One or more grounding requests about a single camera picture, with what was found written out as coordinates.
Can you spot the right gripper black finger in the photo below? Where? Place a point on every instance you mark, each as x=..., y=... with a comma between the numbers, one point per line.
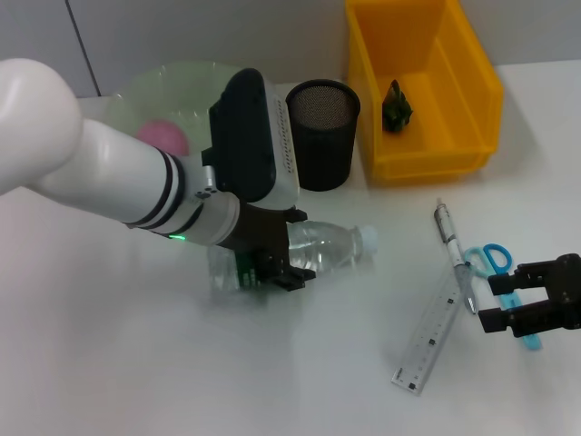
x=513, y=281
x=508, y=320

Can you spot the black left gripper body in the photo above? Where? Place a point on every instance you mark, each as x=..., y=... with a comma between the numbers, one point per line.
x=263, y=236

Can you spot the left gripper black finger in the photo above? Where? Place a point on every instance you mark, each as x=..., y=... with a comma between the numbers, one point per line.
x=292, y=277
x=296, y=215

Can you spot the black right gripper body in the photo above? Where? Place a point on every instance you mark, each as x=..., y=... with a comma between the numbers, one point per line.
x=567, y=290

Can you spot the green label water bottle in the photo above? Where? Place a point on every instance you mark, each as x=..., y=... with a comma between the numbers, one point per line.
x=327, y=245

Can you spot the pink peach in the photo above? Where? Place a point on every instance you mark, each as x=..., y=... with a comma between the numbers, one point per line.
x=165, y=134

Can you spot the green plastic wrapper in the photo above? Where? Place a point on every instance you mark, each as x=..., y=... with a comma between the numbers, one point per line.
x=398, y=111

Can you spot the blue scissors with sheath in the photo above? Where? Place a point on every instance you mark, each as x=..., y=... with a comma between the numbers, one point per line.
x=497, y=256

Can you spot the silver white pen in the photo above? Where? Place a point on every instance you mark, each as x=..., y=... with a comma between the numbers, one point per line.
x=451, y=240

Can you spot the black mesh pen holder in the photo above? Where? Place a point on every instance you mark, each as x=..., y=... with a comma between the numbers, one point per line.
x=329, y=136

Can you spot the clear plastic ruler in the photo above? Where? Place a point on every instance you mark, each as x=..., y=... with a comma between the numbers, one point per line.
x=424, y=349

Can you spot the translucent green fruit bowl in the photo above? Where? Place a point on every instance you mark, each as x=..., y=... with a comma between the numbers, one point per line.
x=181, y=91

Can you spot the yellow plastic bin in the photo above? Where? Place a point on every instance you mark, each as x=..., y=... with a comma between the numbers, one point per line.
x=454, y=136

